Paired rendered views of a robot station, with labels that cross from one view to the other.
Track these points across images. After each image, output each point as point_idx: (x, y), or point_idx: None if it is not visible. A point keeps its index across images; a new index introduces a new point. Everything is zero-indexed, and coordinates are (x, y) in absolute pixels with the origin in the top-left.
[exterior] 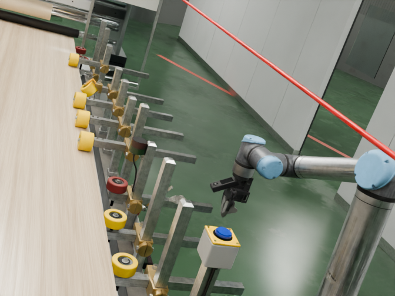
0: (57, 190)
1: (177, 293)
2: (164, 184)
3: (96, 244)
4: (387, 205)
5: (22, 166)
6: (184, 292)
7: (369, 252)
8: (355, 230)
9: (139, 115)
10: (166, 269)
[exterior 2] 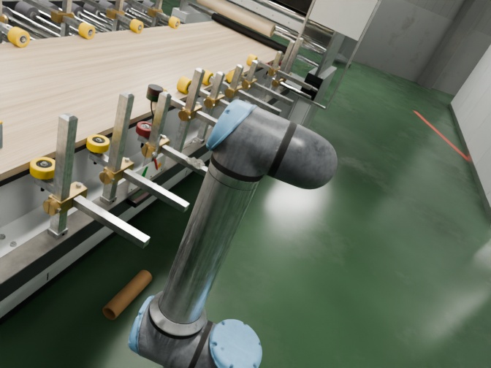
0: (81, 110)
1: (246, 273)
2: (120, 117)
3: (44, 146)
4: (225, 179)
5: (82, 90)
6: (254, 276)
7: (204, 238)
8: (196, 203)
9: (192, 78)
10: (58, 182)
